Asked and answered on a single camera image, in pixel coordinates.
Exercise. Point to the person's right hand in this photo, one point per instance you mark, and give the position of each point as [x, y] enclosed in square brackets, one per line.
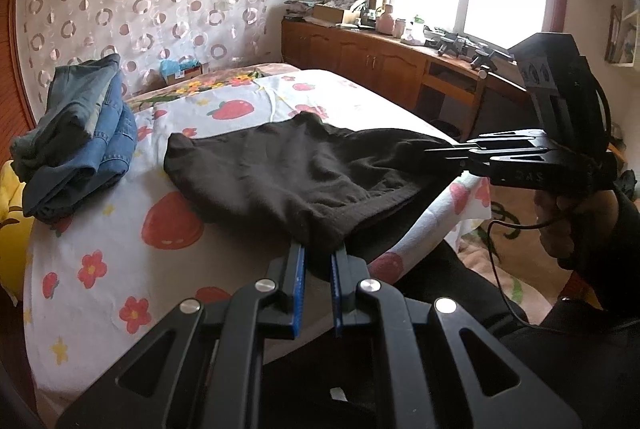
[552, 229]

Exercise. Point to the green capped bottle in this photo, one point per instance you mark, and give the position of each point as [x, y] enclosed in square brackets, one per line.
[419, 26]

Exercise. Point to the strawberry printed bed sheet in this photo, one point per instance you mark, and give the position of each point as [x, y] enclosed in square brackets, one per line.
[150, 279]

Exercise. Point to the floral blanket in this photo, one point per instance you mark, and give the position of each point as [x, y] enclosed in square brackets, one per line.
[215, 81]

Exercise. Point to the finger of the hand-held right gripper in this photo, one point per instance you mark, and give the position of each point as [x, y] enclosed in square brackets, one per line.
[515, 136]
[480, 154]

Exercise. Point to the stack of books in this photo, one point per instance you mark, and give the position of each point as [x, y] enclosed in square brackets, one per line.
[299, 9]

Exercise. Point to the blue denim jeans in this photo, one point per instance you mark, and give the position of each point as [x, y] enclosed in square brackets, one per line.
[105, 154]

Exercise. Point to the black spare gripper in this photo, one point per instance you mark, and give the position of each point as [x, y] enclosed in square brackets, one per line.
[487, 59]
[447, 41]

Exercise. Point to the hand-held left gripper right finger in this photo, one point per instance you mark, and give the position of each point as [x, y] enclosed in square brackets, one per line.
[337, 299]

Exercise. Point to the faded grey-blue jeans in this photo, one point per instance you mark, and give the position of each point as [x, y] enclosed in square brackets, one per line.
[70, 104]

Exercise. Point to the floral printed cloth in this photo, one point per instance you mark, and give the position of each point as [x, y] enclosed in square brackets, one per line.
[345, 2]

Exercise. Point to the cream green patterned mat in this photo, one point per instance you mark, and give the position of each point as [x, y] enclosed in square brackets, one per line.
[525, 279]

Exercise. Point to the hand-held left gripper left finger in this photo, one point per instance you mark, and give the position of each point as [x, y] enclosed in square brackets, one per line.
[299, 289]

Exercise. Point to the wooden cabinet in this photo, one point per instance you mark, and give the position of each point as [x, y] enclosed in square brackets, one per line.
[360, 59]

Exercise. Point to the yellow plush toy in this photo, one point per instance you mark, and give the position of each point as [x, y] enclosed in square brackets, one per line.
[12, 234]

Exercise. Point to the flat cardboard box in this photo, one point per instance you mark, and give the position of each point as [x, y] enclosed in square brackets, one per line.
[332, 14]

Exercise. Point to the white jar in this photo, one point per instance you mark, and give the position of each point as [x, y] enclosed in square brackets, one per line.
[400, 29]

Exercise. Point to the small cardboard box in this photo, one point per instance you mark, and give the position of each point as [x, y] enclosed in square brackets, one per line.
[192, 73]

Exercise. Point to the person's right forearm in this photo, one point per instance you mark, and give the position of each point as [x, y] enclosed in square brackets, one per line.
[590, 359]

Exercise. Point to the framed picture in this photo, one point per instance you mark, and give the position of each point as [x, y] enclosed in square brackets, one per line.
[614, 34]

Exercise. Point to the wooden slatted wardrobe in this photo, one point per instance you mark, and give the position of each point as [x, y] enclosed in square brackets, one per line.
[15, 74]

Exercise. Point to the pink bottle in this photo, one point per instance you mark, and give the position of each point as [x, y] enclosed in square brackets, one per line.
[385, 21]

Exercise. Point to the black pants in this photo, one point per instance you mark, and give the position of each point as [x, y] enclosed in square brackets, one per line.
[280, 174]

